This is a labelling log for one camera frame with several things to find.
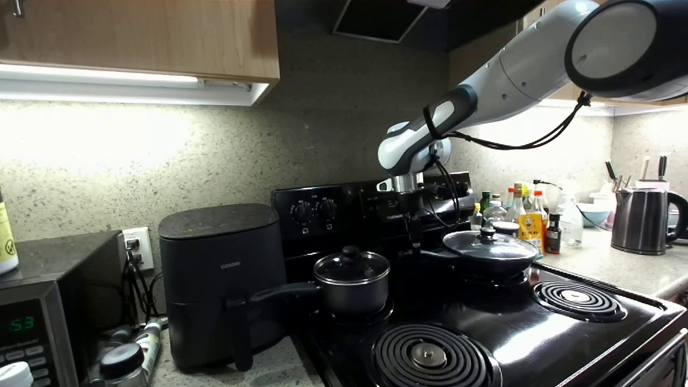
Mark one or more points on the black air fryer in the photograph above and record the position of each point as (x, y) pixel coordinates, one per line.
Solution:
(216, 287)

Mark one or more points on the black electric stove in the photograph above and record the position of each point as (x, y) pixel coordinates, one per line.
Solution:
(501, 329)

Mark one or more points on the black coil burner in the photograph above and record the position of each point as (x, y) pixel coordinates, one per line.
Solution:
(431, 355)
(580, 302)

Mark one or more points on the under cabinet light strip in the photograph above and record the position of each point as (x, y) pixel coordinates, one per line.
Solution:
(108, 76)

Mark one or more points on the clear bottle with white cap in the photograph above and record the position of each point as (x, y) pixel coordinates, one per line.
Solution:
(569, 225)

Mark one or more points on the yellow oil bottle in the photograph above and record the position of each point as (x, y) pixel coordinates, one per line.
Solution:
(529, 227)

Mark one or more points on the pale bowl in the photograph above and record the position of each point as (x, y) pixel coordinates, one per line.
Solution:
(593, 214)

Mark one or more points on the black pan with glass lid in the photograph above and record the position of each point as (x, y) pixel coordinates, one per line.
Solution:
(490, 249)

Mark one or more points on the dark range hood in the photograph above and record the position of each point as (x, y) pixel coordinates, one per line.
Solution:
(373, 18)

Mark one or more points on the black microwave oven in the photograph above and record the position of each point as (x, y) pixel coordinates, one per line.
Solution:
(64, 287)

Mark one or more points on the white lidded jar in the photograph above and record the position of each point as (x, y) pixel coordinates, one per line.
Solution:
(506, 229)

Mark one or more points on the red capped bottle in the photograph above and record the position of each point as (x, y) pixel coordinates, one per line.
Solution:
(509, 201)

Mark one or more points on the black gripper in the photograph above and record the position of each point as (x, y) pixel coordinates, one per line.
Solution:
(418, 215)

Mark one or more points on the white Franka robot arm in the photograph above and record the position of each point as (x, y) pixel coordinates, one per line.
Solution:
(517, 72)

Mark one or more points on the white wall outlet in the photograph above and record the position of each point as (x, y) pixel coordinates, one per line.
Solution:
(143, 240)

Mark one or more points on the small grey saucepan with lid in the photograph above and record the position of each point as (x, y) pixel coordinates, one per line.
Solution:
(351, 287)

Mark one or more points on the green glass bottle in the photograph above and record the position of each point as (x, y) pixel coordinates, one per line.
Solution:
(486, 203)

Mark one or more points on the electric kettle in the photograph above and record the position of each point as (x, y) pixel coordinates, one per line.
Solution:
(639, 218)

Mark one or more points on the dark glass bottle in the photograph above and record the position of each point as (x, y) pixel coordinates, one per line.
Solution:
(553, 236)

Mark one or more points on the black kettle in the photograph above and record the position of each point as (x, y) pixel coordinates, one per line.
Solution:
(678, 215)

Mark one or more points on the small silver bottle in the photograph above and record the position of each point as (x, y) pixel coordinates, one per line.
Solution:
(151, 347)

